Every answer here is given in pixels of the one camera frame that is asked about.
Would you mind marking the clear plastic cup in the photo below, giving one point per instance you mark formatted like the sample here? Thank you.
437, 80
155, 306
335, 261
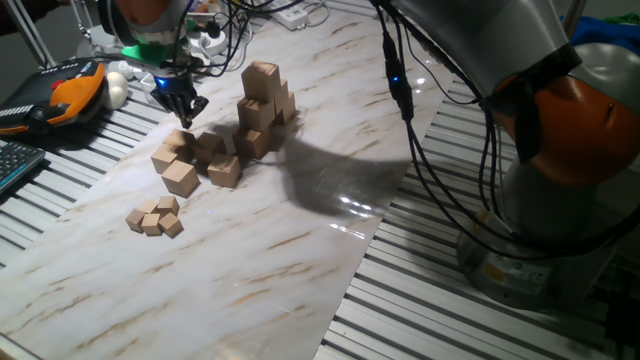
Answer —
147, 86

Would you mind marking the medium wooden cube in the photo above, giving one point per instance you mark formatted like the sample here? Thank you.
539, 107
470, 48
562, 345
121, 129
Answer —
224, 171
179, 138
210, 145
163, 160
180, 179

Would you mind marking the aluminium frame post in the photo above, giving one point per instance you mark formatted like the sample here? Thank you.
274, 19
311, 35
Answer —
226, 10

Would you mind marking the white plastic bottle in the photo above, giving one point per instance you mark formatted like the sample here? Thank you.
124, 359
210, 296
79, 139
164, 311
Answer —
122, 69

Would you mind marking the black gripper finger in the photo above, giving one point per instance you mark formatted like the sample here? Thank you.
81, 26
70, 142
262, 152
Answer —
198, 105
184, 116

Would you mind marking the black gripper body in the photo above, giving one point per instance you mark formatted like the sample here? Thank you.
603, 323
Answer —
172, 91

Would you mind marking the grey metal bar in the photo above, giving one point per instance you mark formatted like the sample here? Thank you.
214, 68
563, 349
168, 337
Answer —
30, 32

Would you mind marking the white power adapter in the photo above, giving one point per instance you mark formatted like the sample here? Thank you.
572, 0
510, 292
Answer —
212, 45

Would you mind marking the marble pattern mat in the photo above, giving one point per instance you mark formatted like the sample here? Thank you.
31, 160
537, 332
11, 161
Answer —
250, 300

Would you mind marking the small wooden cube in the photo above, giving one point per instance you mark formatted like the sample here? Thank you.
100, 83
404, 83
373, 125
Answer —
151, 225
148, 206
135, 221
171, 225
168, 205

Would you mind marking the white egg shaped object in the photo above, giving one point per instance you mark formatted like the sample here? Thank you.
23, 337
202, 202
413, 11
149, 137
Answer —
116, 90

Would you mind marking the black computer keyboard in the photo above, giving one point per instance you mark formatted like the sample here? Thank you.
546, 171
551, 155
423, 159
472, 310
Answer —
20, 162

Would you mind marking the silver orange robot arm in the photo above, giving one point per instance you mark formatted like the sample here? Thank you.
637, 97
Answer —
500, 40

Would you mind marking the white power strip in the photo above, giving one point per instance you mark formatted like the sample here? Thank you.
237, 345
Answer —
290, 15

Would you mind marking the green cloth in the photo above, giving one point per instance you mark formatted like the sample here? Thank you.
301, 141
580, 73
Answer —
625, 19

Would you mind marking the blue bag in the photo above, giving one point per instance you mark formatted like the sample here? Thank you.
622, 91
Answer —
605, 32

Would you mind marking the large wooden cube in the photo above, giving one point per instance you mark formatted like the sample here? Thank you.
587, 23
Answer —
289, 110
281, 97
254, 115
247, 145
260, 80

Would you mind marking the green wrist mount flange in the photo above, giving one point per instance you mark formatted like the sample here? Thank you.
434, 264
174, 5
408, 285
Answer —
150, 52

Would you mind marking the orange black teach pendant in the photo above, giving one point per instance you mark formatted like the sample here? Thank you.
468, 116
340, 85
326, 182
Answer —
70, 97

